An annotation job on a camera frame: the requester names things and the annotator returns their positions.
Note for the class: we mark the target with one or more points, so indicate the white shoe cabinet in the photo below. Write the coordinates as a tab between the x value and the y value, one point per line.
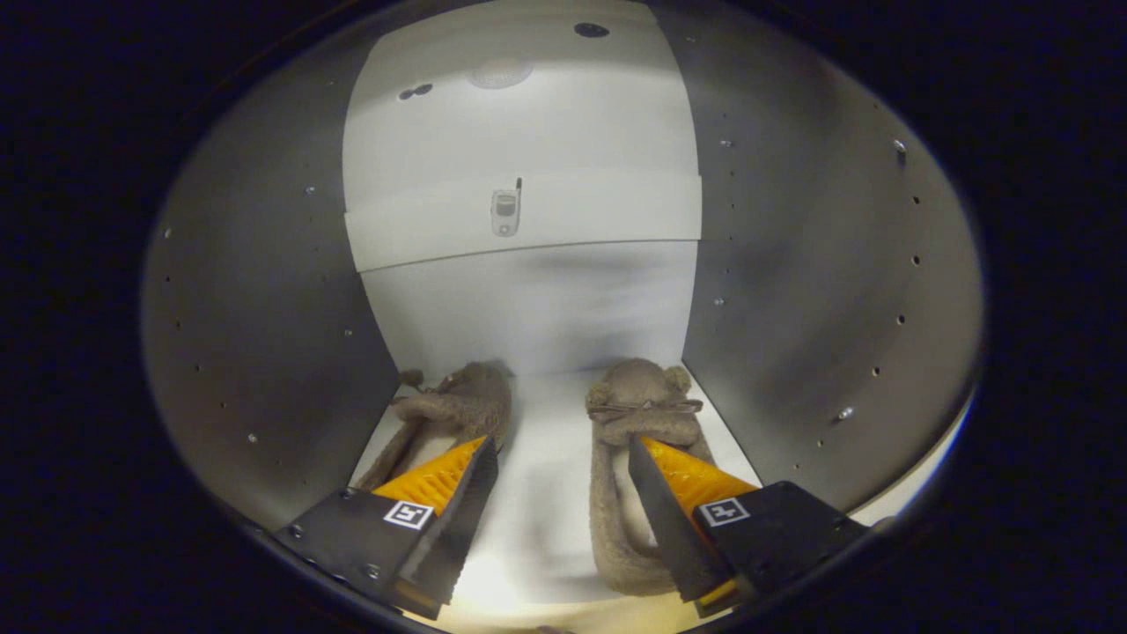
264	308

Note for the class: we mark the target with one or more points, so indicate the brown fluffy slipper shoe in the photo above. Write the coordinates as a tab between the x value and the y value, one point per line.
638	405

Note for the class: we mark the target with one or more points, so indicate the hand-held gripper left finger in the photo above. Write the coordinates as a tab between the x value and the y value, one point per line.
458	519

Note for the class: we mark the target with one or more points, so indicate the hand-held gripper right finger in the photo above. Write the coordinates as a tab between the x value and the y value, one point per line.
673	519

